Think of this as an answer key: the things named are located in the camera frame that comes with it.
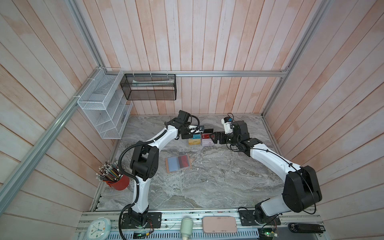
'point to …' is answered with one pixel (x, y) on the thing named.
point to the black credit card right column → (208, 130)
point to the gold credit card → (194, 141)
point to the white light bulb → (186, 228)
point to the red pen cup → (121, 184)
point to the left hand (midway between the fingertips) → (190, 131)
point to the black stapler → (306, 228)
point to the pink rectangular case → (217, 224)
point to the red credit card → (205, 136)
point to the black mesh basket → (149, 86)
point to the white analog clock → (99, 229)
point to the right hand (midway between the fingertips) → (215, 134)
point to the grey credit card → (202, 128)
